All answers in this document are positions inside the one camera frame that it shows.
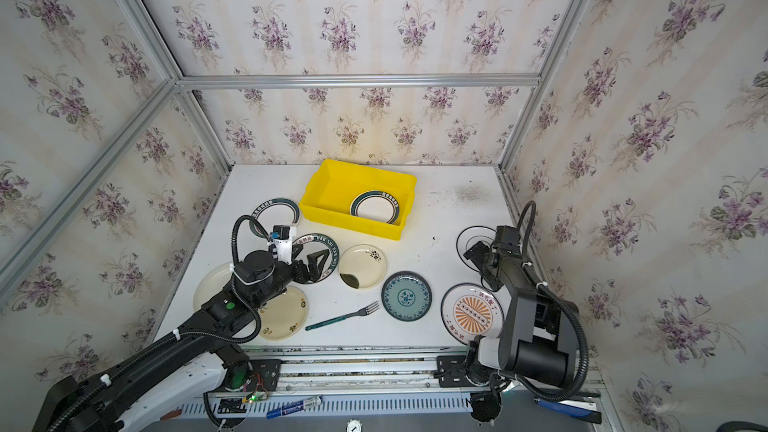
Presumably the teal patterned plate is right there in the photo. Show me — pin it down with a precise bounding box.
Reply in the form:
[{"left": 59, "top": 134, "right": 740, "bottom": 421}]
[{"left": 381, "top": 271, "right": 433, "bottom": 322}]

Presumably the blue marker pen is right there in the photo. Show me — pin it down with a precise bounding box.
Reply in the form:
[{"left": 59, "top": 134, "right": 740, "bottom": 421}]
[{"left": 266, "top": 396, "right": 322, "bottom": 420}]

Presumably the red white marker pen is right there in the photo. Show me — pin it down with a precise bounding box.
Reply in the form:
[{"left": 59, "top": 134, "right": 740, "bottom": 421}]
[{"left": 160, "top": 409, "right": 182, "bottom": 421}]

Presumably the orange sunburst plate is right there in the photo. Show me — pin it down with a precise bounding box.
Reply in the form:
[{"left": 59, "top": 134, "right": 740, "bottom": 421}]
[{"left": 440, "top": 283, "right": 504, "bottom": 345}]

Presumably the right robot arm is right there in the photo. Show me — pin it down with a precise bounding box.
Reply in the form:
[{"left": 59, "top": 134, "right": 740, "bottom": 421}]
[{"left": 462, "top": 200, "right": 589, "bottom": 402}]

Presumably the green-handled fork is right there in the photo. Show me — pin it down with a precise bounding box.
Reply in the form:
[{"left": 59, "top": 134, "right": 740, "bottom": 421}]
[{"left": 304, "top": 301, "right": 380, "bottom": 331}]

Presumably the cream floral plate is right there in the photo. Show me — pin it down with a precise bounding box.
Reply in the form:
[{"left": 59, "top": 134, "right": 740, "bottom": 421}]
[{"left": 258, "top": 286, "right": 309, "bottom": 341}]

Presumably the cream plate with dark leaf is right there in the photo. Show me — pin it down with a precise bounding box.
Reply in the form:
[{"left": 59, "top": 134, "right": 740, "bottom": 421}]
[{"left": 338, "top": 244, "right": 388, "bottom": 290}]

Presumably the yellow plastic bin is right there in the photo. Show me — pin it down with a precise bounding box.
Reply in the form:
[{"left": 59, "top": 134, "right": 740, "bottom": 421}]
[{"left": 299, "top": 159, "right": 417, "bottom": 241}]

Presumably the white plate black outline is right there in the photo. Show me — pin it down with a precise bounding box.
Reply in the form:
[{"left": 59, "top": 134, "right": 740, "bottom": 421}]
[{"left": 455, "top": 225, "right": 496, "bottom": 272}]

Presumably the green text-rimmed white plate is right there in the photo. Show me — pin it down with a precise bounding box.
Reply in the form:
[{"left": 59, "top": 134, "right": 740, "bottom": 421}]
[{"left": 293, "top": 233, "right": 340, "bottom": 282}]

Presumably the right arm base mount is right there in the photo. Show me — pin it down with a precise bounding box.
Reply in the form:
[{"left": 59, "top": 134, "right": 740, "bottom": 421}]
[{"left": 433, "top": 355, "right": 512, "bottom": 423}]

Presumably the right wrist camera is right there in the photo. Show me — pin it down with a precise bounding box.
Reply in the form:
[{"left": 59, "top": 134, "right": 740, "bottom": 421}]
[{"left": 493, "top": 226, "right": 521, "bottom": 257}]

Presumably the plain cream plate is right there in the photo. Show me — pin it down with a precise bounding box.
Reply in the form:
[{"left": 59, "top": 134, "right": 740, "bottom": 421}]
[{"left": 193, "top": 263, "right": 232, "bottom": 311}]

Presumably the green-rimmed plate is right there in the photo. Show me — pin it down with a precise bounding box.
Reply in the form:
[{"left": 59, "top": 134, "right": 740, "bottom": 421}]
[{"left": 251, "top": 197, "right": 301, "bottom": 233}]

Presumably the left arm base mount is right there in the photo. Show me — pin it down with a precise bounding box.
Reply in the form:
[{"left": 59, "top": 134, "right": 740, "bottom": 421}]
[{"left": 203, "top": 359, "right": 282, "bottom": 431}]

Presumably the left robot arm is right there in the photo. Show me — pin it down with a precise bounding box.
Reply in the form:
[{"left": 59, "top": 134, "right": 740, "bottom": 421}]
[{"left": 33, "top": 215, "right": 328, "bottom": 431}]

